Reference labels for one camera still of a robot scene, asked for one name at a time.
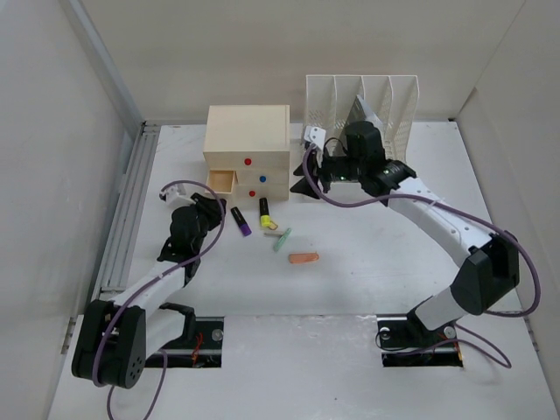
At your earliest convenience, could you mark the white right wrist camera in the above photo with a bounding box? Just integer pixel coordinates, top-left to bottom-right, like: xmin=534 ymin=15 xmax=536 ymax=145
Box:
xmin=302 ymin=125 xmax=326 ymax=151

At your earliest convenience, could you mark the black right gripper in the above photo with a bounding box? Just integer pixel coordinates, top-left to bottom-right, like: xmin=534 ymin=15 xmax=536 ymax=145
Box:
xmin=289 ymin=147 xmax=364 ymax=200

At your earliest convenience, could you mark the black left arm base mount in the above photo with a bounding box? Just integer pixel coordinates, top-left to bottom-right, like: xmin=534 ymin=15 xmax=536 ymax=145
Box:
xmin=164 ymin=316 xmax=225 ymax=369

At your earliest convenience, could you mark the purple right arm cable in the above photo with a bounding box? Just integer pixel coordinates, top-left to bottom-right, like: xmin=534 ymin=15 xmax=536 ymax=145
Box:
xmin=301 ymin=143 xmax=540 ymax=369

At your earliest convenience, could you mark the cream drawer cabinet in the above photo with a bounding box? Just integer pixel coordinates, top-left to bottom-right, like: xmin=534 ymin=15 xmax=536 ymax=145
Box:
xmin=203 ymin=105 xmax=291 ymax=200

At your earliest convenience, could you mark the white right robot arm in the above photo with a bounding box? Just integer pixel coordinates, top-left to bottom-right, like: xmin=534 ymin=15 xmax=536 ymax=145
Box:
xmin=291 ymin=121 xmax=519 ymax=347

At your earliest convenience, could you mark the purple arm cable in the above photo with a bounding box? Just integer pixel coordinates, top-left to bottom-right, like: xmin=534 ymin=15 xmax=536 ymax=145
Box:
xmin=92 ymin=179 xmax=227 ymax=420
xmin=301 ymin=143 xmax=540 ymax=369

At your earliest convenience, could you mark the purple highlighter marker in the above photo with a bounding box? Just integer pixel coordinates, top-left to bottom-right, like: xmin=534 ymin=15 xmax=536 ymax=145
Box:
xmin=230 ymin=206 xmax=252 ymax=237

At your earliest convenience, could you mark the grey setup guide booklet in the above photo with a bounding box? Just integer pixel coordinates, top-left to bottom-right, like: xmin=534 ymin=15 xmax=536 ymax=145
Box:
xmin=346 ymin=94 xmax=385 ymax=136

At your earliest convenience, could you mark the aluminium frame rail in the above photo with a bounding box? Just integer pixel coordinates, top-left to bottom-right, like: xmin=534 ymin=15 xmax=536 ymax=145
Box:
xmin=60 ymin=1 xmax=158 ymax=315

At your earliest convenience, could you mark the orange transparent cap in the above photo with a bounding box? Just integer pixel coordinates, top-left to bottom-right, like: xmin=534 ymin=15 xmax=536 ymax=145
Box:
xmin=288 ymin=252 xmax=319 ymax=264

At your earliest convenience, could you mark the yellow highlighter marker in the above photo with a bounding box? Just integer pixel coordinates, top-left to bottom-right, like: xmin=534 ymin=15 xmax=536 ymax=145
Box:
xmin=259 ymin=198 xmax=271 ymax=228

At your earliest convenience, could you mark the green transparent cap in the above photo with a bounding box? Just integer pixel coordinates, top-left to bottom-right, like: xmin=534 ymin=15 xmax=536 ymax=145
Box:
xmin=273 ymin=228 xmax=292 ymax=252

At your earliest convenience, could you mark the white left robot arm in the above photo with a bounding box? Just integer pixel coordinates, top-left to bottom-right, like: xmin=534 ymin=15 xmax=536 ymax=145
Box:
xmin=71 ymin=193 xmax=227 ymax=389

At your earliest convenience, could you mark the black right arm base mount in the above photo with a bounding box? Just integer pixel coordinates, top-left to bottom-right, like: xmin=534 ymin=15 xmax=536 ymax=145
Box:
xmin=374 ymin=314 xmax=463 ymax=368

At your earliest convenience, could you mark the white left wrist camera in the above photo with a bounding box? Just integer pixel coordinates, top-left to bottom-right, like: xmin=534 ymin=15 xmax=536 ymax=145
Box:
xmin=158 ymin=184 xmax=192 ymax=207

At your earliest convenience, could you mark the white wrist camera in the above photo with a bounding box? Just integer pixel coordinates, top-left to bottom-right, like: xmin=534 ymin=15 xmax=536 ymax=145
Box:
xmin=302 ymin=125 xmax=326 ymax=151
xmin=158 ymin=184 xmax=192 ymax=207

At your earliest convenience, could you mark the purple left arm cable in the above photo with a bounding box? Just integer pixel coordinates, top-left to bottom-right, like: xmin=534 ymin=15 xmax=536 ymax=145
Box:
xmin=92 ymin=179 xmax=227 ymax=420

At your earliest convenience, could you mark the white file organizer rack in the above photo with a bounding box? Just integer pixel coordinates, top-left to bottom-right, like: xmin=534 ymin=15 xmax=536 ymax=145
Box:
xmin=300 ymin=73 xmax=421 ymax=193

